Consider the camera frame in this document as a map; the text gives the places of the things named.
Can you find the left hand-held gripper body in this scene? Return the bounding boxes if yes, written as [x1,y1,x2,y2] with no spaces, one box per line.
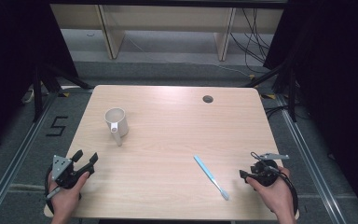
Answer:
[51,154,96,189]

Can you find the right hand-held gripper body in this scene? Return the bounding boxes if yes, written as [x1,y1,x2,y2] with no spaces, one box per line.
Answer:
[250,152,290,188]

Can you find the light blue toothbrush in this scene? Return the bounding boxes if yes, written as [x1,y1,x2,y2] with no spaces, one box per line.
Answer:
[193,155,230,202]

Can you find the white cup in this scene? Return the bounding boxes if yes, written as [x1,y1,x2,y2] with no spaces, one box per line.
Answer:
[103,107,130,147]

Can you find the person's right hand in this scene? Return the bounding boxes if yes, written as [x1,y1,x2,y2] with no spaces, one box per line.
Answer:
[246,166,295,216]

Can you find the person's left hand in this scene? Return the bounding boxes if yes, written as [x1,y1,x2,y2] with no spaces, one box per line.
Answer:
[48,171,90,217]

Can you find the black metal stand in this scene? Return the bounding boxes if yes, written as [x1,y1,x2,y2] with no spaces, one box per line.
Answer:
[32,61,95,123]
[244,60,300,123]

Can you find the black curtain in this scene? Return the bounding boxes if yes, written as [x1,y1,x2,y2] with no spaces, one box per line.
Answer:
[0,0,79,158]
[263,0,358,218]

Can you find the light wooden shelf unit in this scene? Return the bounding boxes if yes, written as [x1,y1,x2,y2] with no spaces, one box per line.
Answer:
[49,4,284,62]

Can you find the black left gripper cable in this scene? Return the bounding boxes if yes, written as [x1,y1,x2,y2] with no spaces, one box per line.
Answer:
[44,164,57,216]

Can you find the grey cable plug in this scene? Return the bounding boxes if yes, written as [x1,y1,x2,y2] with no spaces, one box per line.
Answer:
[45,188,61,201]

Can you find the aluminium floor rail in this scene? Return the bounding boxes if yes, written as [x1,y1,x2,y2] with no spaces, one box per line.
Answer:
[0,91,61,224]
[275,92,348,224]

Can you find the black floor cable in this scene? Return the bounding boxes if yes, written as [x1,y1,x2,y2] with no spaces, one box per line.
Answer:
[263,104,312,121]

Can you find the white coiled floor cable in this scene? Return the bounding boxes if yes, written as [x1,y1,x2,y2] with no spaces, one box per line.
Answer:
[21,87,35,105]

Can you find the bundle of black hanging cables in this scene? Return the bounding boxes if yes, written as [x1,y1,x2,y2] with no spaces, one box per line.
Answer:
[228,7,275,75]

